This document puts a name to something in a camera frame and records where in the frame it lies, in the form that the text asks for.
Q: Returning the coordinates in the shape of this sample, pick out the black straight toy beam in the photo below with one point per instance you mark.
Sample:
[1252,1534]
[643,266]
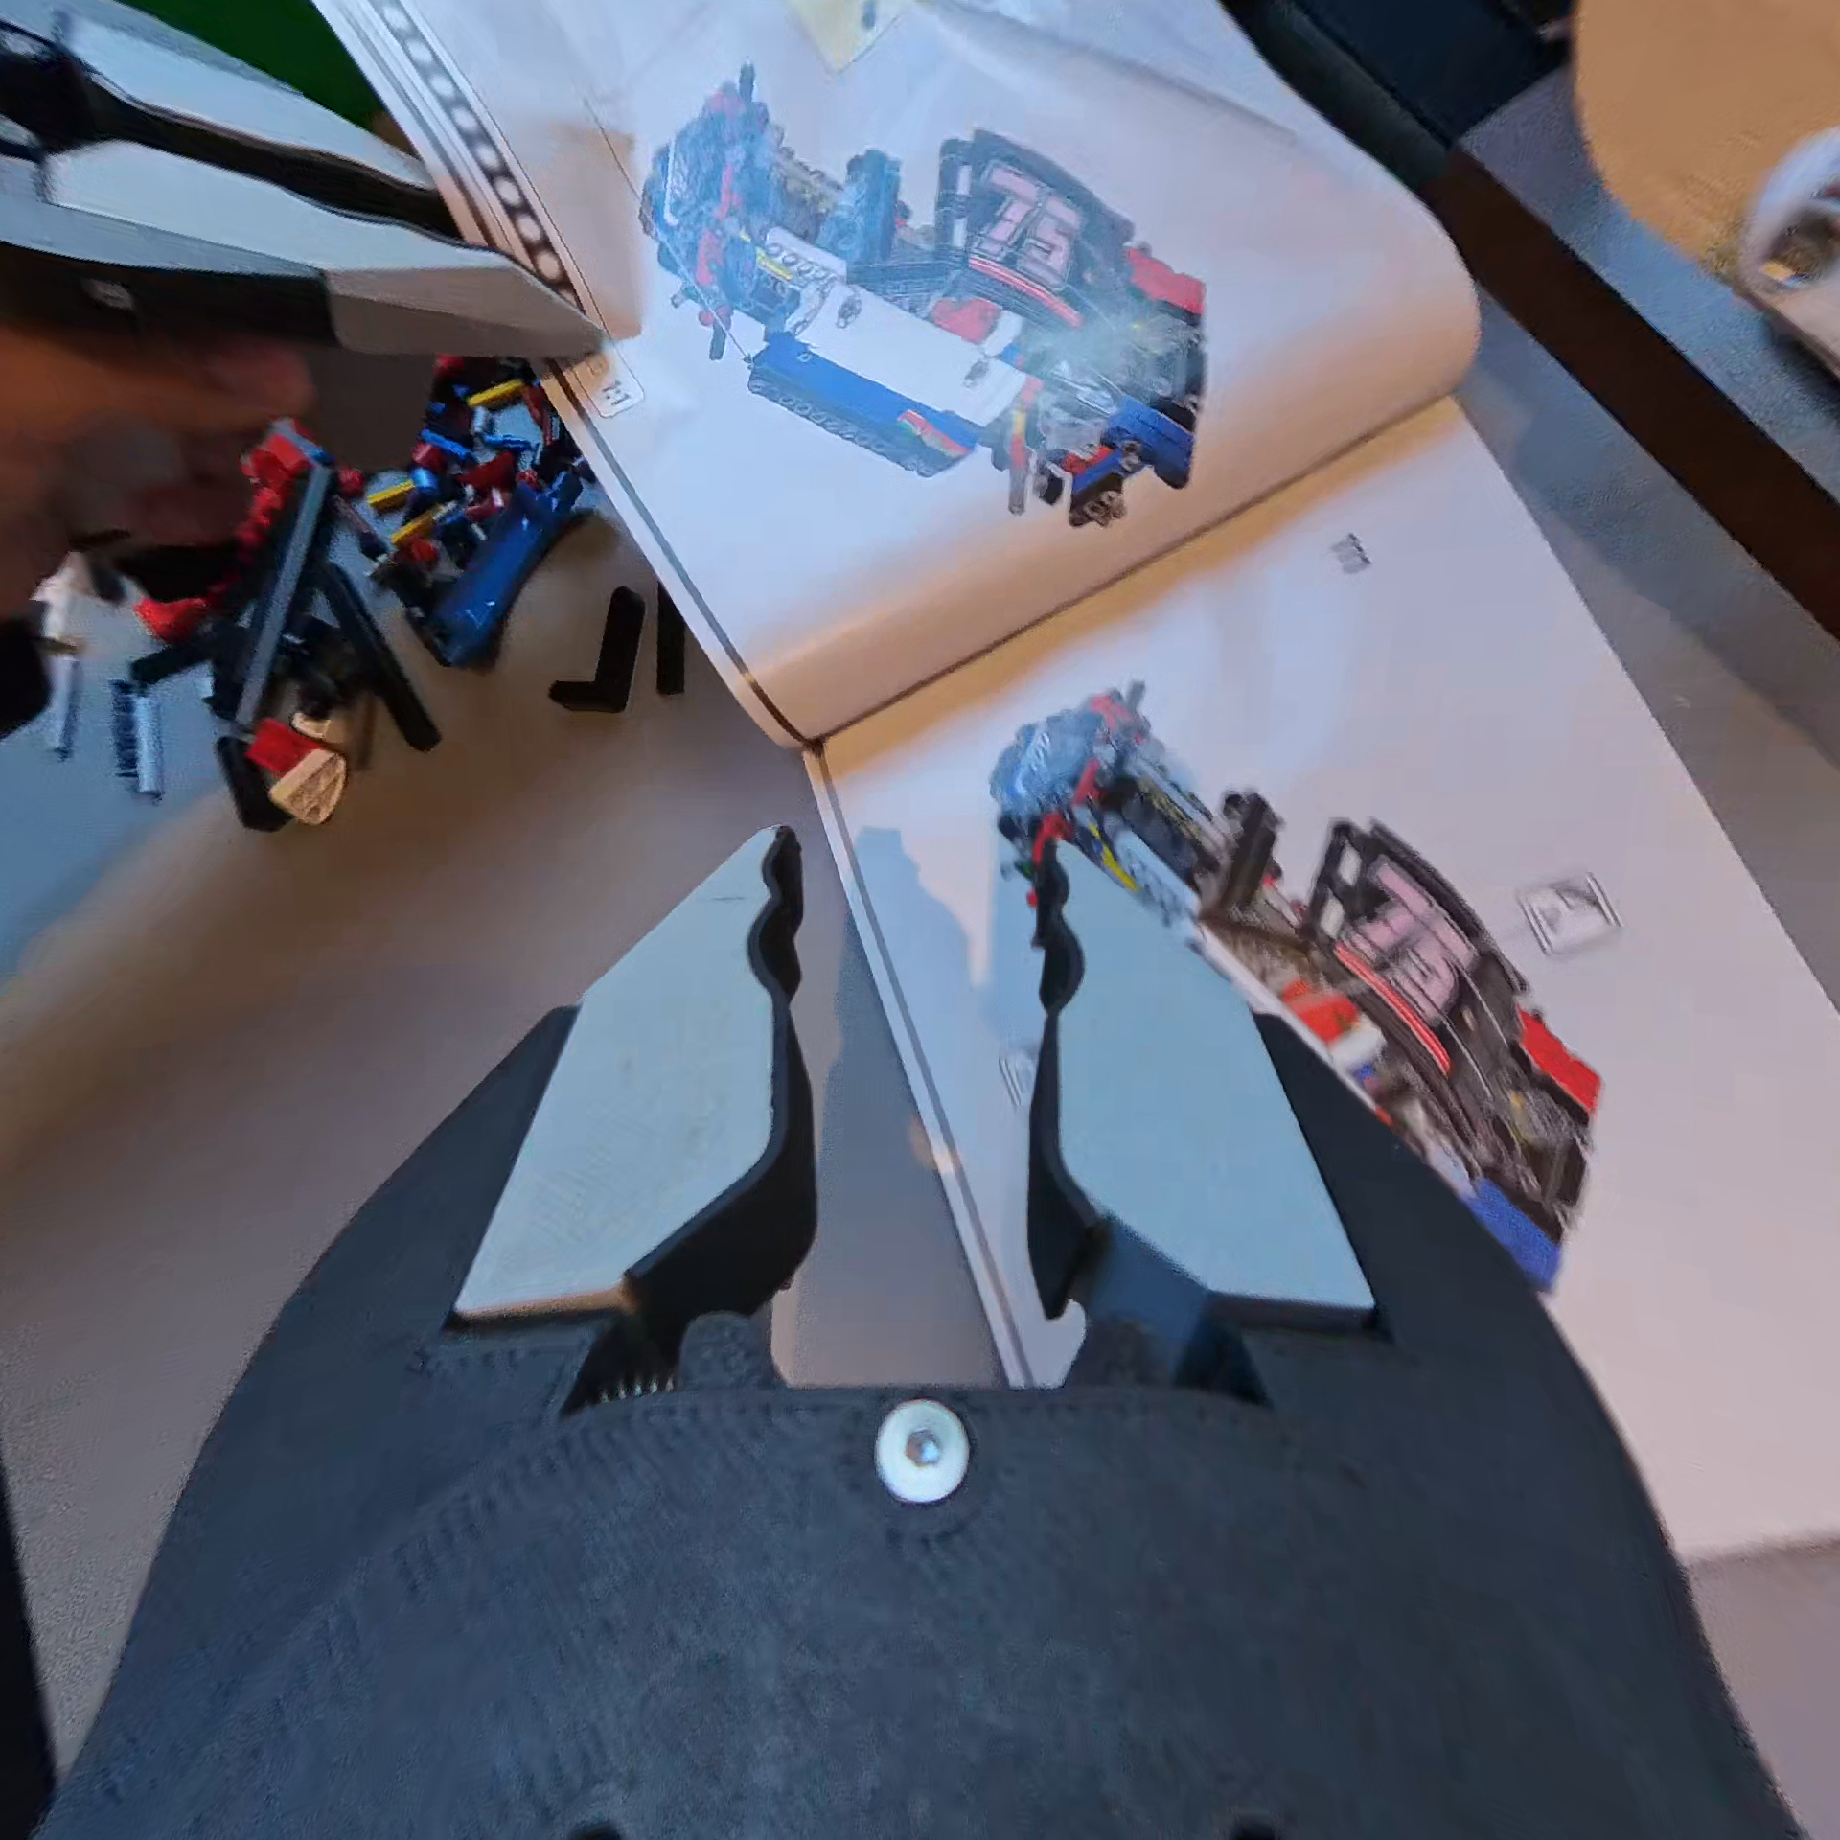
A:
[672,648]

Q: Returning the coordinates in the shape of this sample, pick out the black angled toy beam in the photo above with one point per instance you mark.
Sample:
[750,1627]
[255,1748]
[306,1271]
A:
[613,676]

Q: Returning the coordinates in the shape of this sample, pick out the pile of toy brick pieces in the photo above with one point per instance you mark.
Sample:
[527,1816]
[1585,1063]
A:
[474,488]

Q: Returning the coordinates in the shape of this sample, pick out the grey desk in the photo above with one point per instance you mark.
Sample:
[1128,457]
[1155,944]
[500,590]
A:
[359,1078]

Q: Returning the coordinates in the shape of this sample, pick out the black red toy car assembly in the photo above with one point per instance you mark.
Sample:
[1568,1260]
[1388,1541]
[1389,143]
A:
[290,648]

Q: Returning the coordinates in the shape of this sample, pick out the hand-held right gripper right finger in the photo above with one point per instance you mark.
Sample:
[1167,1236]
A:
[1192,1136]

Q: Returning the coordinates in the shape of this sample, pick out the grey ridged toy piece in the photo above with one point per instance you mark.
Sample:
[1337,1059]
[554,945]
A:
[142,739]

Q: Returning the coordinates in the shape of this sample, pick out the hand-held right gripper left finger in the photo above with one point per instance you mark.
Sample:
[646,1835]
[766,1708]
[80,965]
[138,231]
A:
[648,1122]

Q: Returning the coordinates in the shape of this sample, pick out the white document holder stand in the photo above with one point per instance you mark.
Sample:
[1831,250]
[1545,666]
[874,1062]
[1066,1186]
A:
[1798,273]

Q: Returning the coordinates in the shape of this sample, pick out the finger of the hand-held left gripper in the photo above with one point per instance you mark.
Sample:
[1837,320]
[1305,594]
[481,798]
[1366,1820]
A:
[216,202]
[216,86]

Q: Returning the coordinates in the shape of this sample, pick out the person's left hand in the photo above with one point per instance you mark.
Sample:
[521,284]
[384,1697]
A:
[131,462]

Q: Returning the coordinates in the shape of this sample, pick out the toy car instruction booklet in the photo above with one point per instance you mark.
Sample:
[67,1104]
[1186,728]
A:
[1295,605]

